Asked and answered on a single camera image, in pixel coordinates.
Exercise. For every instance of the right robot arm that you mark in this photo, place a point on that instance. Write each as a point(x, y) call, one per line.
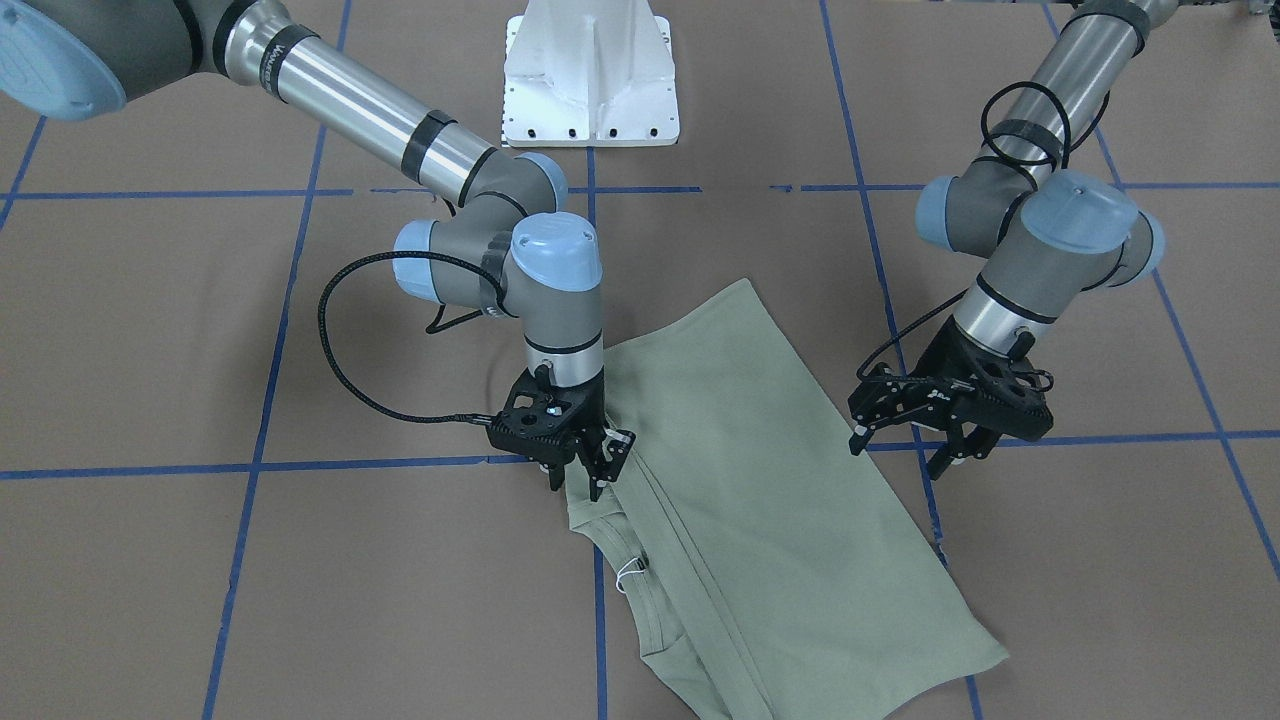
point(161, 268)

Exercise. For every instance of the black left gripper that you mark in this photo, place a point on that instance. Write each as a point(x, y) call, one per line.
point(943, 366)

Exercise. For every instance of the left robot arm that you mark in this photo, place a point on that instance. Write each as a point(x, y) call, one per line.
point(1046, 233)

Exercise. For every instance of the green long-sleeve shirt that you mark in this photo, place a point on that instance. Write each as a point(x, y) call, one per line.
point(771, 574)

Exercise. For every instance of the white metal mount base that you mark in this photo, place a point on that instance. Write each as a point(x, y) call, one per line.
point(589, 74)

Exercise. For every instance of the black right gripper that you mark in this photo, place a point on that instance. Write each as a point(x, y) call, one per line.
point(598, 413)

